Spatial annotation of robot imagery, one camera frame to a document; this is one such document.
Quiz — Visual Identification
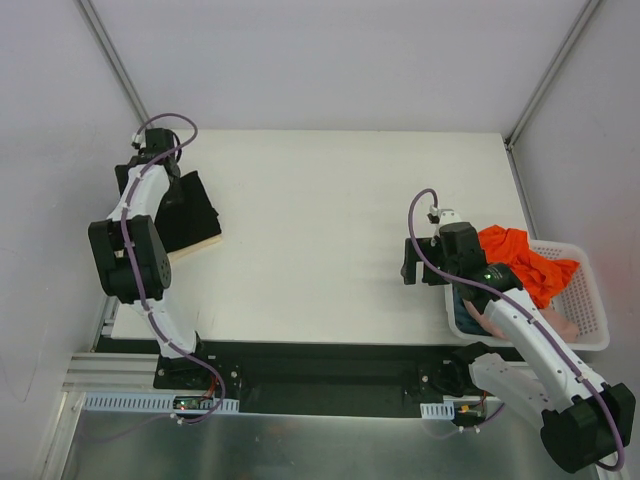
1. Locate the black t shirt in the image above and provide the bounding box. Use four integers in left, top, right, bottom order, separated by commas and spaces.
154, 171, 222, 253

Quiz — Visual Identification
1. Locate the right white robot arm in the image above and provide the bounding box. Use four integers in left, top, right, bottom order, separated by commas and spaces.
401, 222, 636, 473

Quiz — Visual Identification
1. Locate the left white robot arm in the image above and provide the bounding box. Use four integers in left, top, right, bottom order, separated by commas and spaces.
88, 165, 212, 389

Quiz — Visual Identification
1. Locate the folded beige t shirt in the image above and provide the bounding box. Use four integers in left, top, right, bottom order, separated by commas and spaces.
167, 235, 222, 264

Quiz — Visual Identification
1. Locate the blue garment in basket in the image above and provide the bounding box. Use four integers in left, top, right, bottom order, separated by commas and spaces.
453, 289, 490, 336

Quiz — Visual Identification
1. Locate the orange t shirt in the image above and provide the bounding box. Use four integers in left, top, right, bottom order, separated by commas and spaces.
478, 225, 580, 309

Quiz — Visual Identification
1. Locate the pink garment in basket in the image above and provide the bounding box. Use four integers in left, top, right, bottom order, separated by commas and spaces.
463, 300, 580, 343

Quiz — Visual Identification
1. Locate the white plastic basket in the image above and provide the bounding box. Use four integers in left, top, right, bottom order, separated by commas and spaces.
443, 238, 612, 352

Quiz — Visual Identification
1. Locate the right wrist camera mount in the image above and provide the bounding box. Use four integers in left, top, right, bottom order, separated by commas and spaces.
427, 205, 463, 236

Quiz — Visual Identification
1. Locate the right aluminium frame post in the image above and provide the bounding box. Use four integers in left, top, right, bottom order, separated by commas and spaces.
504, 0, 605, 151

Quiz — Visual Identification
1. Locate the aluminium frame post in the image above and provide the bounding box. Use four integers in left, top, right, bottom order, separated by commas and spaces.
504, 0, 605, 151
74, 0, 150, 127

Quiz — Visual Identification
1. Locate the right slotted cable duct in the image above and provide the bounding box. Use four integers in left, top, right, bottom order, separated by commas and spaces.
420, 401, 456, 421

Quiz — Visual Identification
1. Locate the slotted cable duct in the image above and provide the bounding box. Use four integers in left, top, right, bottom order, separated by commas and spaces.
83, 392, 218, 415
420, 401, 456, 421

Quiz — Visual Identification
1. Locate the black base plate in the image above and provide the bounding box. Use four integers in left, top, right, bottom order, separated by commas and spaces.
94, 335, 571, 415

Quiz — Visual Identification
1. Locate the left aluminium frame post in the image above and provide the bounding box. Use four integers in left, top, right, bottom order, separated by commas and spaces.
74, 0, 150, 127

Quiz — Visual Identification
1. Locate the aluminium front rail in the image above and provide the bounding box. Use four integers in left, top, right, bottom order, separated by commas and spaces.
61, 351, 601, 401

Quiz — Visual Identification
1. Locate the left slotted cable duct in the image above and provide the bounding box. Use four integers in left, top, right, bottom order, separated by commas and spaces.
83, 392, 218, 415

